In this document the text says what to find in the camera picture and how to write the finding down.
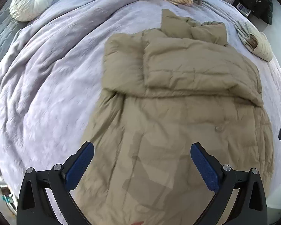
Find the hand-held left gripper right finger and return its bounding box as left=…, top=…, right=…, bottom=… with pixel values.
left=190, top=142, right=268, bottom=225

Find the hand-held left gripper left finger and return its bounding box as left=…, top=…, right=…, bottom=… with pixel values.
left=16, top=141, right=95, bottom=225

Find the tan puffer jacket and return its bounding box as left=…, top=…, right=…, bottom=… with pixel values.
left=71, top=9, right=275, bottom=225

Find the floor clutter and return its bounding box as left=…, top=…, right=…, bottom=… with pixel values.
left=0, top=173, right=17, bottom=217

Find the lavender blanket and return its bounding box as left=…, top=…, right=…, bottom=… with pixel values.
left=0, top=0, right=281, bottom=216

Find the folded cream puffer jacket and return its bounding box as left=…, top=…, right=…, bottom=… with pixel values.
left=234, top=20, right=273, bottom=62

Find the hanging dark green jacket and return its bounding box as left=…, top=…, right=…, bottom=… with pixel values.
left=259, top=0, right=274, bottom=25

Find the patterned box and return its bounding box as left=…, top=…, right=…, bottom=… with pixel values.
left=238, top=3, right=251, bottom=17

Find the round white pleated pillow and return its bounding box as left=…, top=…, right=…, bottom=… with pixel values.
left=9, top=0, right=54, bottom=22

